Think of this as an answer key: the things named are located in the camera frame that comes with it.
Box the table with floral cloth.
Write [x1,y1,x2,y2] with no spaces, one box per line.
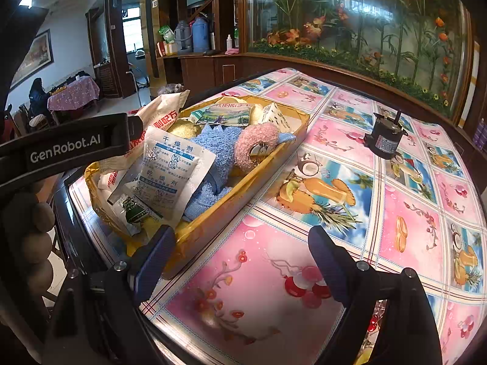
[47,76,100,113]

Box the white gloves packet red print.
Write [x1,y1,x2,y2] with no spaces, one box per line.
[98,156,132,202]

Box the small yellow towel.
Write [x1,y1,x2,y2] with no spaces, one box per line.
[247,104,267,122]

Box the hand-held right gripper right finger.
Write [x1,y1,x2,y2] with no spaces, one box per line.
[307,226,444,365]

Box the yellow cardboard box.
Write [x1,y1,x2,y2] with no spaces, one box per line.
[84,95,310,280]

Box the pink plush badge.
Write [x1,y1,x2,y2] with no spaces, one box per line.
[233,123,282,172]

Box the framed wall picture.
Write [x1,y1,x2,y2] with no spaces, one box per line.
[9,28,54,92]

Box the grey thermos flask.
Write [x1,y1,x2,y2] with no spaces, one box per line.
[175,20,193,54]

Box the blue towel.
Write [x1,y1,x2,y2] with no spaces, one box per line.
[183,122,297,223]

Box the person's left hand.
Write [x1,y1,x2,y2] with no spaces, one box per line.
[19,182,56,297]

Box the black electric motor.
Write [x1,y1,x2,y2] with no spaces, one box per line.
[363,110,409,160]

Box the blue thermos flask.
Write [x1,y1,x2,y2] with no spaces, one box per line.
[191,16,210,52]

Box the fruit snack packet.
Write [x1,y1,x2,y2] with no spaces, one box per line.
[190,103,254,127]

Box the white desiccant packet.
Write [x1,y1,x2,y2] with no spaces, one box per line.
[135,125,217,229]

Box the long white packet red label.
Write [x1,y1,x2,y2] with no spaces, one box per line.
[129,90,191,160]

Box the large yellow towel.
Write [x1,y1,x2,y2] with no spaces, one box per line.
[167,118,198,139]

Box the wooden sideboard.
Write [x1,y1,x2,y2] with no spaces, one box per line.
[156,51,244,96]

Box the green white granule sachet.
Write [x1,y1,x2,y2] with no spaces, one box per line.
[108,182,153,236]

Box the printed pink tablecloth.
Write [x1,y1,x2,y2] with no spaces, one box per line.
[68,68,487,365]

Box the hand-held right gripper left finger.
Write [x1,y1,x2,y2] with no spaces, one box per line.
[40,225,183,365]

